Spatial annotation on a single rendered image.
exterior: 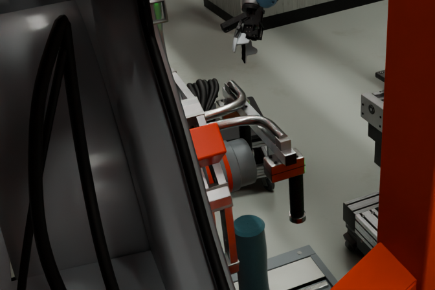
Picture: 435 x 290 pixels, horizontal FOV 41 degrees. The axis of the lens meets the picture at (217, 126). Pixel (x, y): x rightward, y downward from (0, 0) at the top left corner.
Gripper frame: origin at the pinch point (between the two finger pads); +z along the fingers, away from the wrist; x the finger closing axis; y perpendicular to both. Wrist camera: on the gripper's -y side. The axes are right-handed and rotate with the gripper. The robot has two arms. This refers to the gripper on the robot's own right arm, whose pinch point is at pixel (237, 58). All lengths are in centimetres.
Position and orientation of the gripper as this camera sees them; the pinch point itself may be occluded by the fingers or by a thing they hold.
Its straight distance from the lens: 219.2
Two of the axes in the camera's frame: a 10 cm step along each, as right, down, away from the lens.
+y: 9.4, 1.1, -3.3
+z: -1.6, 9.8, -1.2
